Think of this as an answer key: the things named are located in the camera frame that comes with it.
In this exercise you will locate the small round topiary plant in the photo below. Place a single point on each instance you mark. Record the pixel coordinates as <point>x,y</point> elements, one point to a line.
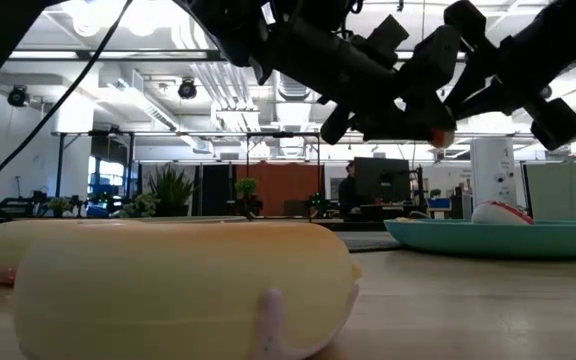
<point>246,186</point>

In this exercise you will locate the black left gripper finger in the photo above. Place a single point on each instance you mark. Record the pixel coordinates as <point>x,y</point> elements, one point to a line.
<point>435,60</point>
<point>398,127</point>

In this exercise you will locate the white round column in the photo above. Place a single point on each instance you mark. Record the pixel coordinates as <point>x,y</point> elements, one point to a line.
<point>488,170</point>

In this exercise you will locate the small potted plant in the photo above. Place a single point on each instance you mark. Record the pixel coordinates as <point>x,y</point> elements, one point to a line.
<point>59,204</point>

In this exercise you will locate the teal plate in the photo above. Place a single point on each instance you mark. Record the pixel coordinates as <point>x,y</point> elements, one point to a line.
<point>493,242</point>

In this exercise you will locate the green leafy vegetable toy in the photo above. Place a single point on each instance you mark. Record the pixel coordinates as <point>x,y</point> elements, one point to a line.
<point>140,206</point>

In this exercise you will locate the grey partition panels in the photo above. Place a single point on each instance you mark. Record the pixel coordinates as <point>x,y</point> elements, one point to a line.
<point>568,190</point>

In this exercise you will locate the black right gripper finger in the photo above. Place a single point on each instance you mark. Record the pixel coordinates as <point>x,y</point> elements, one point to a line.
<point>470,75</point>
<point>493,102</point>

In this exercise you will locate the silver air duct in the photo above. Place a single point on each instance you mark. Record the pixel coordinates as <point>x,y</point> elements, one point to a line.
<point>293,120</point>

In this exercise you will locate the large leafy potted plant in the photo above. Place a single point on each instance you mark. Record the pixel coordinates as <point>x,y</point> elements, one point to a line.
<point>170,195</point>

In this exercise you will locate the black ceiling spotlight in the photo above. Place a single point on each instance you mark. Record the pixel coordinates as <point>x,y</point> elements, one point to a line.
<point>187,90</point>
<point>18,96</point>

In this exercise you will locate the large golden donut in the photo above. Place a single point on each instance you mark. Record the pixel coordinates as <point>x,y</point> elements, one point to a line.
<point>168,290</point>

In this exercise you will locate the small golden donut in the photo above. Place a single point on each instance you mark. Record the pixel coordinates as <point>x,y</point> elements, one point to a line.
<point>443,139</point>

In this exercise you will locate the black monitor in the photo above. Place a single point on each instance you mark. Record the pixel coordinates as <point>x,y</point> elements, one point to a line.
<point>383,180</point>

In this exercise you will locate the blue box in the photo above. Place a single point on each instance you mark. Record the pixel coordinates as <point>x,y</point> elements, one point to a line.
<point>439,204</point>

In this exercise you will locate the grey round woven placemat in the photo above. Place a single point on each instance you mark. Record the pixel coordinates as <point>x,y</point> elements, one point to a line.
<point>368,242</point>

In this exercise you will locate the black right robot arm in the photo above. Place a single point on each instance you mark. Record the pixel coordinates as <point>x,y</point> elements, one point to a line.
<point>568,30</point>

